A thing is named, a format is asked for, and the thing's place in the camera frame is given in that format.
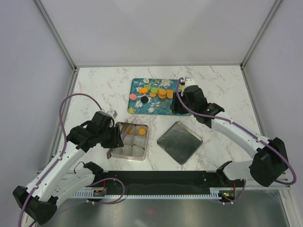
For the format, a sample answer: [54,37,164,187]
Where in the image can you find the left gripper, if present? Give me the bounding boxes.
[98,124,124,148]

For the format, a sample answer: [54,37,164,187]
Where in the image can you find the metal tongs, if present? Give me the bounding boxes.
[107,120,132,159]

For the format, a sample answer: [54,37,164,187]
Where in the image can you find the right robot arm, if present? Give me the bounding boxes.
[170,85,289,187]

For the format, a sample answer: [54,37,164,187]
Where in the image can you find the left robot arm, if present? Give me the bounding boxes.
[13,111,123,225]

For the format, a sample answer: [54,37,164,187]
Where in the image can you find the orange cookie stack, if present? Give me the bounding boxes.
[158,88,174,99]

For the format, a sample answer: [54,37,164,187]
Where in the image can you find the square cookie tin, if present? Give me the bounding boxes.
[112,123,149,161]

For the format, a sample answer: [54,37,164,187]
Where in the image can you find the green cookie right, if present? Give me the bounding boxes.
[151,87,158,94]

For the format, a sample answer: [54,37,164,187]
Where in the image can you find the teal floral tray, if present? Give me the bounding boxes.
[127,78,177,115]

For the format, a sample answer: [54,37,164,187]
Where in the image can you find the square metal tin lid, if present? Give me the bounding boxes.
[157,122,203,165]

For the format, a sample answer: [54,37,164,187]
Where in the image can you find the black cookie left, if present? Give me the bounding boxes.
[141,97,148,104]

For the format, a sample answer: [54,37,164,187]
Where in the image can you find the orange flower cookie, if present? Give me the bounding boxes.
[139,87,148,94]

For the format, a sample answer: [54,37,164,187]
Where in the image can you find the pink cookie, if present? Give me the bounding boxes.
[129,94,137,101]

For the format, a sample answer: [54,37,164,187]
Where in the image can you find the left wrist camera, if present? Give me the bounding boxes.
[107,110,117,119]

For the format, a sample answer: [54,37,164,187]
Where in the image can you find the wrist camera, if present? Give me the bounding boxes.
[107,110,117,119]
[179,78,196,90]

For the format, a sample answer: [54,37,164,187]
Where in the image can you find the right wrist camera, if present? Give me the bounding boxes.
[179,78,196,90]

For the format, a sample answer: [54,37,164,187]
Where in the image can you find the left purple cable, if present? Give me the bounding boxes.
[18,93,107,227]

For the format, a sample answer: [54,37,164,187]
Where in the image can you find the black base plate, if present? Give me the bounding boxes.
[93,171,244,195]

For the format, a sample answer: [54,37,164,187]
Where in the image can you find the white cable duct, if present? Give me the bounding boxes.
[71,188,230,200]

